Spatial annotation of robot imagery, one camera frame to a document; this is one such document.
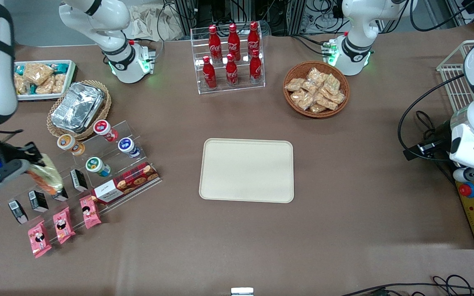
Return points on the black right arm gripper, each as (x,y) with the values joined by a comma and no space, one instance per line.
(19,152)

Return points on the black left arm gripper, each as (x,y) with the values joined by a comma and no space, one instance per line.
(442,132)

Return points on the plastic triangle sandwich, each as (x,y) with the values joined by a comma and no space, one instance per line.
(52,176)

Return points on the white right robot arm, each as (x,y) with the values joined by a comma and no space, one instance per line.
(109,20)

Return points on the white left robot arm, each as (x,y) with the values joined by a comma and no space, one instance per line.
(356,24)

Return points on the cream rectangular serving tray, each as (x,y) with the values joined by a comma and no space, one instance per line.
(247,170)

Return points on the orange cap gum bottle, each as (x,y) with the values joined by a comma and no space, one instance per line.
(67,142)

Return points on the small black carton box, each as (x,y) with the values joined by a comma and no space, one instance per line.
(61,194)
(38,201)
(18,211)
(78,180)

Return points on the green cap gum bottle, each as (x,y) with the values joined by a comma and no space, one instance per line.
(95,165)

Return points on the silver foil food container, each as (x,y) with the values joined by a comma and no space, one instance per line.
(76,107)

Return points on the clear wrapped crispy snack packet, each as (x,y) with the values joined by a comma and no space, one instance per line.
(316,75)
(37,73)
(317,108)
(326,101)
(23,85)
(294,84)
(303,100)
(332,83)
(59,83)
(45,87)

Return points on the red cap gum bottle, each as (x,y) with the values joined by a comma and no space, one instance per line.
(103,128)

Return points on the pink cartoon girl snack pack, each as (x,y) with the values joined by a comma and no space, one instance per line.
(64,225)
(90,211)
(38,239)

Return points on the clear acrylic stepped display stand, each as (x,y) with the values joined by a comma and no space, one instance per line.
(113,162)

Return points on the woven wicker basket with foil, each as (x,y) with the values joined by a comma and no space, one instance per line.
(103,115)

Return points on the teal snack packet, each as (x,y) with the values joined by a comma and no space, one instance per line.
(19,70)
(61,68)

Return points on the blue cap gum bottle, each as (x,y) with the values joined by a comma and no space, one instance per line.
(126,146)

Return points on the white rectangular snack bin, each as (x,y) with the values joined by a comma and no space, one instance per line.
(71,72)

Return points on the red plaid cookie box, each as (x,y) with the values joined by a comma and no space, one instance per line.
(130,181)

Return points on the white hub with green light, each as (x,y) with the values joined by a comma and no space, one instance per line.
(146,57)
(329,51)

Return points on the round brown wicker basket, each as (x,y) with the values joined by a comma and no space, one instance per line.
(294,70)

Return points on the crumpled white cloth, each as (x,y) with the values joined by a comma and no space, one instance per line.
(150,22)

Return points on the red cola bottle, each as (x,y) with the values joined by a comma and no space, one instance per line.
(231,73)
(209,76)
(253,39)
(255,70)
(233,41)
(214,43)

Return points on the clear acrylic bottle rack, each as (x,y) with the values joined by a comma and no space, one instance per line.
(243,88)

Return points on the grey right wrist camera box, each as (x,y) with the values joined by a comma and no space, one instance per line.
(2,179)

